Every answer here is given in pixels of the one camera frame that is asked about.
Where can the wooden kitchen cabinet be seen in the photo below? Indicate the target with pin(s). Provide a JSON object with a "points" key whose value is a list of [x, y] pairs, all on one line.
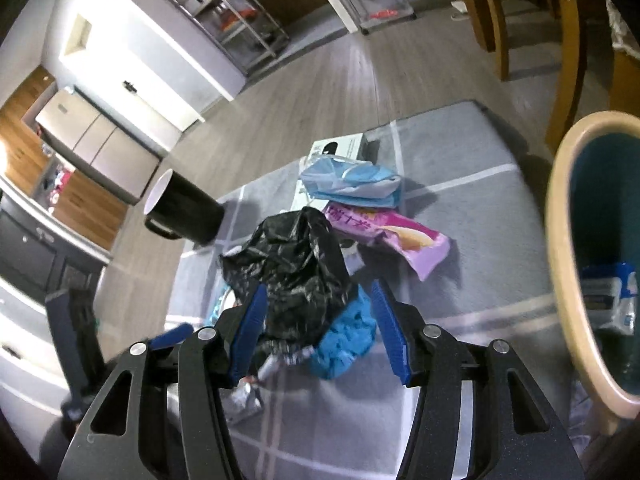
{"points": [[20, 135]]}

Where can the black mug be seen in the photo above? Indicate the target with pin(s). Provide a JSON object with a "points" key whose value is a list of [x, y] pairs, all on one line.
{"points": [[190, 210]]}

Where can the wooden chair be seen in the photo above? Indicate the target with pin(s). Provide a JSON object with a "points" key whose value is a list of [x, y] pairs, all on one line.
{"points": [[492, 25]]}

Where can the white cardboard box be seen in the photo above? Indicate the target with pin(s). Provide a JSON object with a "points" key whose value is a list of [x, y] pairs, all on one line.
{"points": [[340, 147]]}

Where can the black plastic bag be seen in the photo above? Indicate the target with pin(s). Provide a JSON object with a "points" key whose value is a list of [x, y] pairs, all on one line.
{"points": [[290, 280]]}

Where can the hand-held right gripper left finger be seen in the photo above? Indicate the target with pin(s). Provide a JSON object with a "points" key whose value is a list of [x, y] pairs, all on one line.
{"points": [[247, 332]]}

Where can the metal shelf rack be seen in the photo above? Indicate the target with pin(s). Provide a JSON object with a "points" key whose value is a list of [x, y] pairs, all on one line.
{"points": [[220, 7]]}

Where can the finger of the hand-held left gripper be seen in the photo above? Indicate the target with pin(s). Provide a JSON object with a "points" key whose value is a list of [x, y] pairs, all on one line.
{"points": [[170, 336]]}

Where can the blue face mask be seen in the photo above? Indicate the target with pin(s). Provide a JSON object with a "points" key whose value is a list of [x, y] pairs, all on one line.
{"points": [[345, 180]]}

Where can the wooden table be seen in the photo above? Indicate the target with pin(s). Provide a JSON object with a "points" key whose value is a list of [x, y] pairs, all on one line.
{"points": [[567, 60]]}

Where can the teal bin with beige rim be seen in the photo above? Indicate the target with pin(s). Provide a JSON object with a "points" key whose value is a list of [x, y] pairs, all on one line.
{"points": [[560, 240]]}

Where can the dark kitchen cabinet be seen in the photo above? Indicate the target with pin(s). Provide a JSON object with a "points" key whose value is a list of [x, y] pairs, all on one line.
{"points": [[30, 255]]}

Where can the blue white packet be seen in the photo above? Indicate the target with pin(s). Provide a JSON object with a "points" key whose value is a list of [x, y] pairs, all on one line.
{"points": [[615, 300]]}

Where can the silver fridge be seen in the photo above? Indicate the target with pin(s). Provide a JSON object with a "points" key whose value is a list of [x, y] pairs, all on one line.
{"points": [[100, 145]]}

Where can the silver foil wrapper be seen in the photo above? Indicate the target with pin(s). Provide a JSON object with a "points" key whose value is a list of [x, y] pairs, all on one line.
{"points": [[245, 400]]}

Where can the crumpled blue cloth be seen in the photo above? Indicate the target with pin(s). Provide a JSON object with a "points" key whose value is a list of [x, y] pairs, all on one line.
{"points": [[345, 345]]}

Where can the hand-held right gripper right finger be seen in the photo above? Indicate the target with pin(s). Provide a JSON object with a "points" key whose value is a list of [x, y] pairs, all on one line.
{"points": [[392, 332]]}

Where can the grey rug with white lines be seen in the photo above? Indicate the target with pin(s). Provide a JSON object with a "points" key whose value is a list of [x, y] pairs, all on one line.
{"points": [[475, 260]]}

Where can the pink snack wrapper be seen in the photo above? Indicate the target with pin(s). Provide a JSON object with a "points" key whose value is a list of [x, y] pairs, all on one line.
{"points": [[400, 235]]}

